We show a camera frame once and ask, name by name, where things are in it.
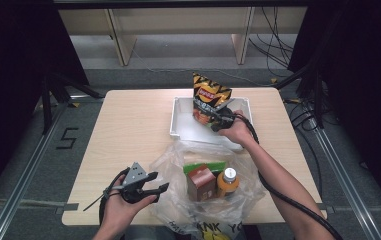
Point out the white plastic bin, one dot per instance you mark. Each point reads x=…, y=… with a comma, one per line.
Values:
x=184, y=126

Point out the black metal stand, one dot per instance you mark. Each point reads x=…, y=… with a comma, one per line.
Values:
x=46, y=106
x=317, y=100

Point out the black curtain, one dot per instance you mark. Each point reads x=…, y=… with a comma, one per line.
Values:
x=8, y=83
x=371, y=83

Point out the brown carton box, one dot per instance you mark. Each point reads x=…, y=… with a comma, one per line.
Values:
x=200, y=185

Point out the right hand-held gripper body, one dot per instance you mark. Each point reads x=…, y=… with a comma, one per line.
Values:
x=223, y=121

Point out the orange juice bottle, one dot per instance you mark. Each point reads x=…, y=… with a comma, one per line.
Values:
x=227, y=185

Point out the clear plastic shopping bag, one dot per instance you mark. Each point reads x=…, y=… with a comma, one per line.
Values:
x=171, y=173

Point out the green snack packet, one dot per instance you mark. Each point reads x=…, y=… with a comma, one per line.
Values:
x=191, y=167

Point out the person's right hand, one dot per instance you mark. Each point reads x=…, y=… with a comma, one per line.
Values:
x=239, y=133

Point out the beige wooden desk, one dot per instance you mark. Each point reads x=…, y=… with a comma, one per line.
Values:
x=178, y=20

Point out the aluminium floor rail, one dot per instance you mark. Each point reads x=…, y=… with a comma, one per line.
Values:
x=21, y=186
x=351, y=196

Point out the person's left hand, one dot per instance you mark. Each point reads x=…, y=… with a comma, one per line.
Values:
x=118, y=213

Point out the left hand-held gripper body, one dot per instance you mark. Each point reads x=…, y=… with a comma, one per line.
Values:
x=134, y=180

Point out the black and yellow chip bag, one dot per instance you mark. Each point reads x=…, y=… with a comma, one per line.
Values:
x=211, y=90

